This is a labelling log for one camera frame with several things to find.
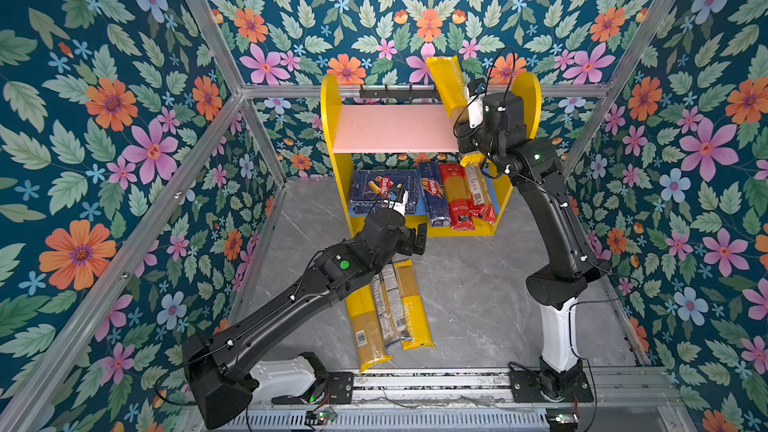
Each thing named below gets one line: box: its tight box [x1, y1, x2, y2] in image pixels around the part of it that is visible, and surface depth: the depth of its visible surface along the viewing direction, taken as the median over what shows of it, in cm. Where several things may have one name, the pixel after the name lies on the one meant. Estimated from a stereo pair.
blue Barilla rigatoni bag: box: [350, 169, 419, 216], surface depth 93 cm
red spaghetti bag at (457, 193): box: [439, 163, 476, 231], surface depth 94 cm
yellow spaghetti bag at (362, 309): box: [345, 284, 393, 372], surface depth 82 cm
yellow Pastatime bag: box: [393, 259, 435, 351], surface depth 86 cm
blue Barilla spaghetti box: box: [419, 161, 451, 228], surface depth 93 cm
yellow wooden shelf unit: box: [321, 74, 542, 237], surface depth 75 cm
